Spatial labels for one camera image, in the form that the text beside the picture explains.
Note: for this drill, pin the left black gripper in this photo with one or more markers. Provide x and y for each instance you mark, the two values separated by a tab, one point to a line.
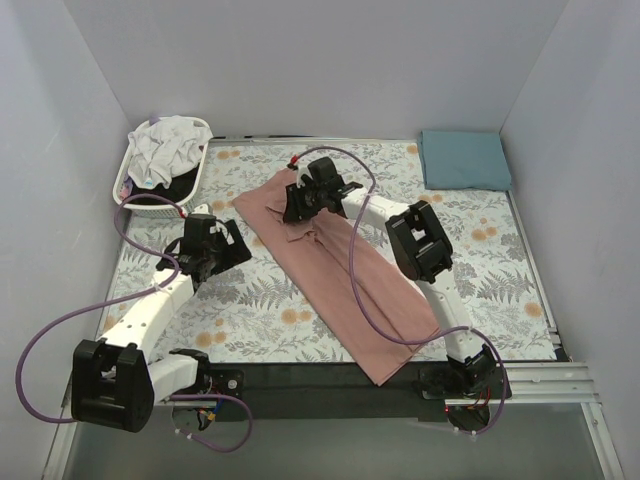
220	253

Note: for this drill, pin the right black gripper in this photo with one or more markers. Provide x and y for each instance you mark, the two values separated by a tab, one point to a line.
301	201

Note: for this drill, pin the pink printed t shirt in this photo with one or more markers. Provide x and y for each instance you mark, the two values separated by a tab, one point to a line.
314	255

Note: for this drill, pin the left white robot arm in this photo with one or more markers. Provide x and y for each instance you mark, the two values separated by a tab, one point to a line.
130	342

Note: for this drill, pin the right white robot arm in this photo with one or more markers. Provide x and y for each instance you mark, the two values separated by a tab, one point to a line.
421	249

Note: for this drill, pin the black garment in basket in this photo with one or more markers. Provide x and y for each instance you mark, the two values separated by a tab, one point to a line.
180	187

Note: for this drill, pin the floral table mat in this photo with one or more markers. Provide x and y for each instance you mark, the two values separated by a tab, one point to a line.
254	313

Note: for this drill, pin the white laundry basket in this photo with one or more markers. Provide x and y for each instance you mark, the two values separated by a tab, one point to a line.
157	208

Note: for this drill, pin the white crumpled garment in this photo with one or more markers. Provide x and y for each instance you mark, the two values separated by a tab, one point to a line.
169	148

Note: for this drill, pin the folded teal t shirt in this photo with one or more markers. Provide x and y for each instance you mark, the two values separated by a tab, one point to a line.
453	160

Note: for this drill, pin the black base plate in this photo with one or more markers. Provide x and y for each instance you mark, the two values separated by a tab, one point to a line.
330	395

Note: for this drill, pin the aluminium frame rail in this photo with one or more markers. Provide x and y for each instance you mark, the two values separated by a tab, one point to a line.
550	385

